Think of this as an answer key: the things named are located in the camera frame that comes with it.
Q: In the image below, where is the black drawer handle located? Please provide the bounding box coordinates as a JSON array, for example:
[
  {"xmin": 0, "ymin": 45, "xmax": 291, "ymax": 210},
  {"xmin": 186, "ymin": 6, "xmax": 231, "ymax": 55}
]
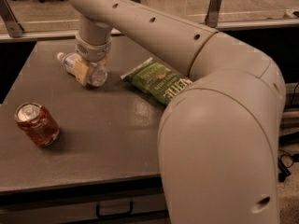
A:
[{"xmin": 95, "ymin": 201, "xmax": 134, "ymax": 220}]

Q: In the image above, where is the right metal glass bracket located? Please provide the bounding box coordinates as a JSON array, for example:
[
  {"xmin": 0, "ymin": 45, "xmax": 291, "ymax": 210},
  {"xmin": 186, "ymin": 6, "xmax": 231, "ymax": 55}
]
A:
[{"xmin": 205, "ymin": 0, "xmax": 222, "ymax": 28}]

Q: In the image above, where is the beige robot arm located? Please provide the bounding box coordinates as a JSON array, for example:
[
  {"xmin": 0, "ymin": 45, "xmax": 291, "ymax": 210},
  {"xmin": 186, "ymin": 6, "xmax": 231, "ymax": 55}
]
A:
[{"xmin": 69, "ymin": 0, "xmax": 286, "ymax": 224}]

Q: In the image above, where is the left metal glass bracket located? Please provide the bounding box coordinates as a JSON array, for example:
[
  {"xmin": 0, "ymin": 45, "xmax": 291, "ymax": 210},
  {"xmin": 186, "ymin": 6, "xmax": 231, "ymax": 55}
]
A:
[{"xmin": 0, "ymin": 0, "xmax": 24, "ymax": 38}]

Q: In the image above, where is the black wheeled stand base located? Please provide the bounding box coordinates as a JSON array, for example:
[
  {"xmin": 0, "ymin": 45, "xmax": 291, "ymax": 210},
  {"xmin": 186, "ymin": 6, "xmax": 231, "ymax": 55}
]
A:
[{"xmin": 278, "ymin": 132, "xmax": 299, "ymax": 182}]

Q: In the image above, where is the clear blue plastic bottle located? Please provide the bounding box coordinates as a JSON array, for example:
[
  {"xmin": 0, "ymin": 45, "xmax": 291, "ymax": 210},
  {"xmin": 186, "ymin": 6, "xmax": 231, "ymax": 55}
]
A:
[{"xmin": 57, "ymin": 52, "xmax": 107, "ymax": 88}]

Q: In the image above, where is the red soda can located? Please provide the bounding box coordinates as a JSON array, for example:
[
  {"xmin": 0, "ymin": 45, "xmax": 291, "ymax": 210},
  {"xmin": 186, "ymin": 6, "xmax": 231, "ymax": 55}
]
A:
[{"xmin": 14, "ymin": 103, "xmax": 60, "ymax": 147}]

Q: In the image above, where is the grey drawer cabinet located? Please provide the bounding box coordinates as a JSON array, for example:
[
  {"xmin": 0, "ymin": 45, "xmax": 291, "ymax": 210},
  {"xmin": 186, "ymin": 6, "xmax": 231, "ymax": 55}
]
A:
[{"xmin": 0, "ymin": 177, "xmax": 171, "ymax": 224}]

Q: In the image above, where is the green kettle chips bag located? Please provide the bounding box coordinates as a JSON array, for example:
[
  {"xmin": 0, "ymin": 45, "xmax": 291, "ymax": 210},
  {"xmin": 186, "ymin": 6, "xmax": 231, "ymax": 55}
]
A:
[{"xmin": 121, "ymin": 58, "xmax": 192, "ymax": 105}]

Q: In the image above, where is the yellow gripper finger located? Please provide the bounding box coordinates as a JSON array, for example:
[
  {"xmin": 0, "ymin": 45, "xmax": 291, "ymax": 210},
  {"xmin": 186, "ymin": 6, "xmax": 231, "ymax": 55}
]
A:
[{"xmin": 73, "ymin": 59, "xmax": 90, "ymax": 86}]

